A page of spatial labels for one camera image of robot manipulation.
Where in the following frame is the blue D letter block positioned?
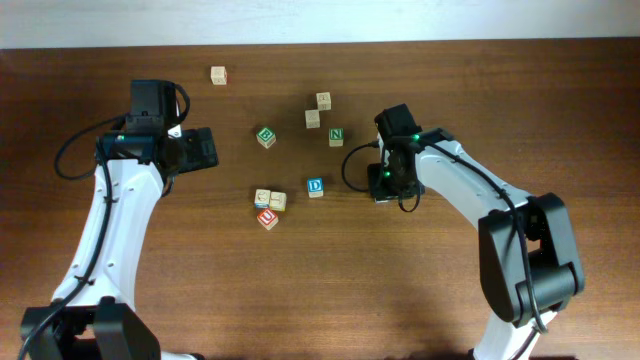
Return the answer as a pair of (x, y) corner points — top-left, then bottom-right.
(307, 178), (324, 198)

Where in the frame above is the baseball picture wooden block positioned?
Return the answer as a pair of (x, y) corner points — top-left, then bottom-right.
(254, 189), (271, 208)

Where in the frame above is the yellow edged wooden block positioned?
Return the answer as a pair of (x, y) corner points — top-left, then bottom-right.
(269, 191), (287, 212)

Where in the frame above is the red U letter block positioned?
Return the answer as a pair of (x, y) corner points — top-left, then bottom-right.
(257, 208), (279, 230)

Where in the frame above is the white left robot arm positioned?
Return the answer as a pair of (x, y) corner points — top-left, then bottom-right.
(19, 128), (218, 359)

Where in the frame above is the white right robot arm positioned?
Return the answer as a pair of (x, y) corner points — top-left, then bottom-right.
(377, 129), (586, 359)

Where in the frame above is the green N letter block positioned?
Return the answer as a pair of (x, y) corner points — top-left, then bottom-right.
(329, 128), (344, 147)

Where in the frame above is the plain wooden block far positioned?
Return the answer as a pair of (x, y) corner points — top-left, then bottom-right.
(210, 66), (227, 86)

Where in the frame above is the green B letter block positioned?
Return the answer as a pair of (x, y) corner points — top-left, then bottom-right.
(256, 127), (277, 149)

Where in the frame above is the wooden block lower pair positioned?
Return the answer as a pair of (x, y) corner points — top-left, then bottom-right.
(305, 109), (321, 129)

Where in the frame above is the wooden block pair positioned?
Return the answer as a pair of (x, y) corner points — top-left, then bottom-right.
(316, 92), (332, 111)
(305, 109), (321, 129)

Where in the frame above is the wooden block upper pair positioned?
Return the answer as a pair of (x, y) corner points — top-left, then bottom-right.
(316, 92), (332, 111)

